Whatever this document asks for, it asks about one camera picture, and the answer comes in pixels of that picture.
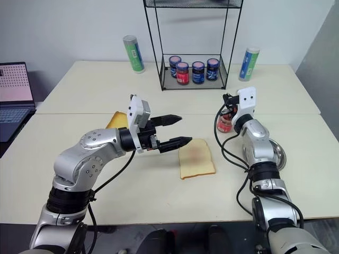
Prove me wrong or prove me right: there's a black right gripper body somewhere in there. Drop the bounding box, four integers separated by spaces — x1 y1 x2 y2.
222 93 240 110

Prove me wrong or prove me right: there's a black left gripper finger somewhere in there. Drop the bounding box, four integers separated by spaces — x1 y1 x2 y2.
155 114 183 127
159 136 193 155

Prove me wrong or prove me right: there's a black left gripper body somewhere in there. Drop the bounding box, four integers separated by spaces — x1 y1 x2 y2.
138 117 163 153

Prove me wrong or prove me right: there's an open red jam jar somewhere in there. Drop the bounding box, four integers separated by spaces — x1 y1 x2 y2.
216 110 234 134

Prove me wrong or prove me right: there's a white bread slice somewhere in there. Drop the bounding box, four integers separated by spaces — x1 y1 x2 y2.
179 138 217 181

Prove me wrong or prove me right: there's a toasted yellow bread slice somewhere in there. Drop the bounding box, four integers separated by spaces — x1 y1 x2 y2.
105 111 129 130

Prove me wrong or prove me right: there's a blue label jam jar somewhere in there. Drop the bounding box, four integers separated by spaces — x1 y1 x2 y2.
168 55 182 79
206 58 221 81
191 61 206 85

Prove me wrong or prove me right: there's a red label jam jar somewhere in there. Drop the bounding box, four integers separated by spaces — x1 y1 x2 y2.
176 61 190 86

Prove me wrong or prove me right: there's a blue cylindrical can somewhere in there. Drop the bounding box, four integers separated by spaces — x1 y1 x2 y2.
238 47 261 82

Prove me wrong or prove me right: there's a round steel plate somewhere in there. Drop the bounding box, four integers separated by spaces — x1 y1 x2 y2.
268 138 288 170

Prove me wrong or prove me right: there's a green cylindrical can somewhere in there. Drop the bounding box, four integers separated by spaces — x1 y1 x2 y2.
122 35 146 74

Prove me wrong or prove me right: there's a dark rounded shape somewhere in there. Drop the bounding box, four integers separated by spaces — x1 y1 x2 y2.
139 228 176 254

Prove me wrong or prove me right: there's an open dark laptop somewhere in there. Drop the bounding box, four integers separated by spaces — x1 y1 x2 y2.
0 62 37 159

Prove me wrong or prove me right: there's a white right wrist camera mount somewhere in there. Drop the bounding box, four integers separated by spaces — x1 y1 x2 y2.
232 86 257 125

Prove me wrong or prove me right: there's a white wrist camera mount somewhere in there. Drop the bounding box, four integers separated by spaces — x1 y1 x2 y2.
232 86 257 125
126 94 152 155

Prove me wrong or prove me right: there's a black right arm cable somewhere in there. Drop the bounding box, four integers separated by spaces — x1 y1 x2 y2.
213 103 305 233

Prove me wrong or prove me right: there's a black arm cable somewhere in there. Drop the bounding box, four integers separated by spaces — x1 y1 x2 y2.
213 103 305 233
87 150 136 252

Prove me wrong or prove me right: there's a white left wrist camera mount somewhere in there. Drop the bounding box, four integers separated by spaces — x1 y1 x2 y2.
126 94 152 155

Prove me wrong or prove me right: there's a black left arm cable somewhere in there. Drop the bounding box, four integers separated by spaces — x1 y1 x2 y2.
87 150 136 252

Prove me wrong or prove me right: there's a black wire shelf rack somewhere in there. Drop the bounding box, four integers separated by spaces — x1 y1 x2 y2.
142 0 244 92

